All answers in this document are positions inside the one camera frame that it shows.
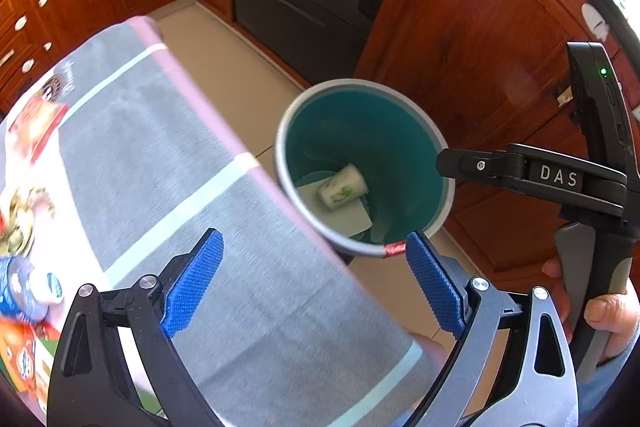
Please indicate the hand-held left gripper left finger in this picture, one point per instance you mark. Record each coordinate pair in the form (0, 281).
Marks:
(197, 282)

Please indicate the white printed paper cup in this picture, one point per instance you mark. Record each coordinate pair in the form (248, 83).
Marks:
(342, 187)

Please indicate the dry corn husk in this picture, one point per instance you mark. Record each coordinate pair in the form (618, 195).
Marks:
(17, 227)

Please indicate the teal trash bin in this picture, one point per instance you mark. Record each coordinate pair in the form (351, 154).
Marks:
(380, 142)

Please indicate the white paper sheet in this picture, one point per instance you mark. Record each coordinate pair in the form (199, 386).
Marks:
(350, 219)

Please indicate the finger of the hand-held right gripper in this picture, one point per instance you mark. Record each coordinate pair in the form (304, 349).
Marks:
(470, 165)

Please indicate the white door safety latch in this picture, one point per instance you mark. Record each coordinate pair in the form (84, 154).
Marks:
(595, 19)

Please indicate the red-edged bread packet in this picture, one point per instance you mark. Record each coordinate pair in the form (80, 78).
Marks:
(37, 127)

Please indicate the wooden counter cabinet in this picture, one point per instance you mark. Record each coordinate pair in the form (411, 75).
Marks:
(475, 17)

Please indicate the person's right hand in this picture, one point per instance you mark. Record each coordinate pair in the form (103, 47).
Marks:
(615, 312)

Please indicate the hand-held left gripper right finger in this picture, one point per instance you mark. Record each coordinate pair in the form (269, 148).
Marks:
(432, 287)

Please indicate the orange snack packet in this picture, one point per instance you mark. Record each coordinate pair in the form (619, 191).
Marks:
(17, 352)

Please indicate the person's right forearm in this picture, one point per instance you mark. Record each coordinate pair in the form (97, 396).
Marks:
(602, 389)

